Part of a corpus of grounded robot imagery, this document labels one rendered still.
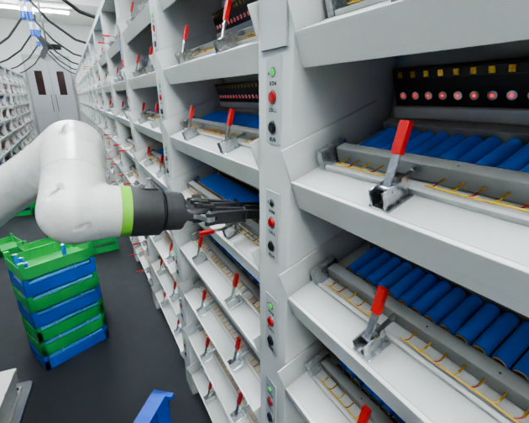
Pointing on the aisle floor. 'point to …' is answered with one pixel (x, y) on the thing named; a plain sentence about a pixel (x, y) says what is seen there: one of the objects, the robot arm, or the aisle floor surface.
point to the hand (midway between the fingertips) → (254, 210)
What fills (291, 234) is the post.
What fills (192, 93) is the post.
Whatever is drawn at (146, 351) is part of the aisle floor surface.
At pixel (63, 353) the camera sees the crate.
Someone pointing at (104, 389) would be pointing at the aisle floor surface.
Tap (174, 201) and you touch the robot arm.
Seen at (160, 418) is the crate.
